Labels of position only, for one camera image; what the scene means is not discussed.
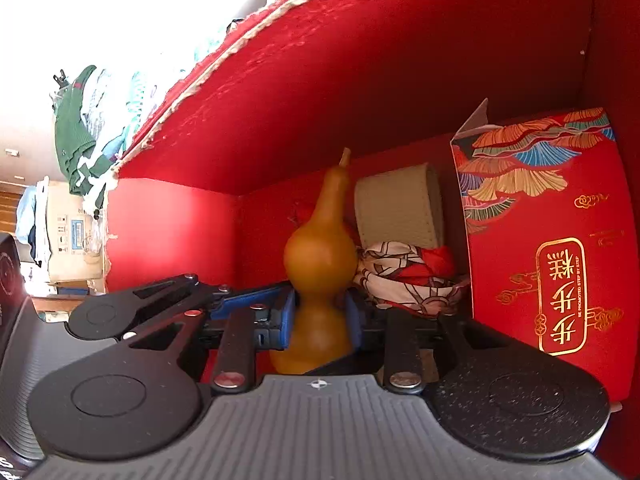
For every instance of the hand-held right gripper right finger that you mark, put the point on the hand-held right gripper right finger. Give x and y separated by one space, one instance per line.
352 322

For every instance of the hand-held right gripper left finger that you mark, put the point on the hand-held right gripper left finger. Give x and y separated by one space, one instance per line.
285 320

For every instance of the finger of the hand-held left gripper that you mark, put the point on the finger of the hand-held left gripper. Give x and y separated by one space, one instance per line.
245 301

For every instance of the brown gourd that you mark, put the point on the brown gourd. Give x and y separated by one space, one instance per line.
320 260

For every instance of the red patterned gift box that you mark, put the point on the red patterned gift box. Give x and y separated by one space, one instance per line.
550 210

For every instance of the red cardboard box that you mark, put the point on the red cardboard box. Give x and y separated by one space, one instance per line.
350 85

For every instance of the red white patterned cloth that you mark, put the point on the red white patterned cloth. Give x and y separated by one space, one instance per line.
400 280

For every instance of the beige stitched case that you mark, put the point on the beige stitched case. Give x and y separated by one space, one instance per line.
395 205

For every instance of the brown cardboard carton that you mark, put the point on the brown cardboard carton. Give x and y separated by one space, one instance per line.
65 240

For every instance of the light blue garment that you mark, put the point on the light blue garment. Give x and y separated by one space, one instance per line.
30 225

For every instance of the light patterned garment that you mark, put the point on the light patterned garment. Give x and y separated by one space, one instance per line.
110 105

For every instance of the green jacket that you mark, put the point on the green jacket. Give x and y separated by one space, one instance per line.
72 125

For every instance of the black clip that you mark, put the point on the black clip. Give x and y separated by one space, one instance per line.
61 79

